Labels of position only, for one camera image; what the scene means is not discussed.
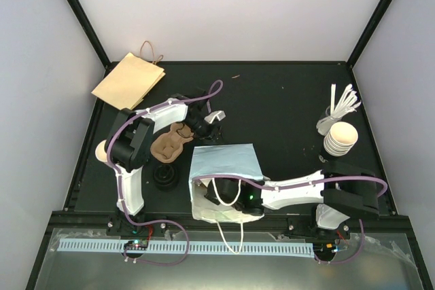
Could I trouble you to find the light blue paper bag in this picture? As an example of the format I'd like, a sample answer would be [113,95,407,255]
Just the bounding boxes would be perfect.
[188,144,264,245]

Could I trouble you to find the stack of black lids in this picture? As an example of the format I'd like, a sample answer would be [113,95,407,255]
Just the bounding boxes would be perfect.
[153,164,179,192]

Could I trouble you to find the white paper coffee cup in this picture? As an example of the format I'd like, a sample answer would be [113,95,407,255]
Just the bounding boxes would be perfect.
[94,140,108,164]

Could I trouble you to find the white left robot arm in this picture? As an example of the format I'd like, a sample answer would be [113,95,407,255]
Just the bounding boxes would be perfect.
[101,96,226,235]

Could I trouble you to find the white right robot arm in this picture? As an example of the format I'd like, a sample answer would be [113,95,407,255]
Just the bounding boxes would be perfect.
[196,162,388,238]

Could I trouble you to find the brown kraft paper bag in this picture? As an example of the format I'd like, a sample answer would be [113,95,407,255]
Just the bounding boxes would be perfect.
[92,40,165,110]

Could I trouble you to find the stack of white paper cups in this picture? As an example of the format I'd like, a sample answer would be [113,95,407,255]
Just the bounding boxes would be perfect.
[319,122,359,163]

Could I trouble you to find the black circuit board with leds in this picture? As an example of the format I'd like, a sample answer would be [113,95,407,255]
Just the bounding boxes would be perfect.
[124,240,149,251]

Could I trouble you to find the clear cup of stirrers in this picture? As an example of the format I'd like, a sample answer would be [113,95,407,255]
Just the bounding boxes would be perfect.
[316,84,362,136]

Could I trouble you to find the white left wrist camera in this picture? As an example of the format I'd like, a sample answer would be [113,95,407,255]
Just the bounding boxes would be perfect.
[204,110,226,124]

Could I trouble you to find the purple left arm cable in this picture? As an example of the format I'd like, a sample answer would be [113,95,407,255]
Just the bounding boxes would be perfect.
[107,79,225,225]

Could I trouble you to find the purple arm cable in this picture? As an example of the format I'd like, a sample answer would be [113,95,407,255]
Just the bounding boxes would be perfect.
[192,174,388,202]
[107,79,225,225]

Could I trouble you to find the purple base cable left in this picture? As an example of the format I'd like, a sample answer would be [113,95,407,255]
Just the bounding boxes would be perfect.
[122,218,190,266]

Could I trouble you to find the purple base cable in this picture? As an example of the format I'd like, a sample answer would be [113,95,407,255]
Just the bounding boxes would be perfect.
[122,218,190,266]
[314,220,366,266]

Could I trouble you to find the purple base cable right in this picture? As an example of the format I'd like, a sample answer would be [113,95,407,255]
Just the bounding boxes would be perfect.
[314,220,366,266]

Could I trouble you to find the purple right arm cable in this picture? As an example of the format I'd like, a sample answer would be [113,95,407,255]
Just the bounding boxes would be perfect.
[192,174,388,202]

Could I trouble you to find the light blue cable duct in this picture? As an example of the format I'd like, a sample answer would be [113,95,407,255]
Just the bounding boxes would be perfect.
[57,238,314,258]

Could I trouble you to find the black frame post left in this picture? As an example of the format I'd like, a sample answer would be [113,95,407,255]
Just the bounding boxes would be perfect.
[66,0,111,69]

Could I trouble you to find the black frame post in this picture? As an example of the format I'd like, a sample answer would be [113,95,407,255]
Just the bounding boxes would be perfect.
[346,0,393,69]
[66,0,111,69]

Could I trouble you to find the black frame post right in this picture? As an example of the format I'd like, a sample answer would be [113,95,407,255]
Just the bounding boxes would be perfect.
[346,0,393,69]

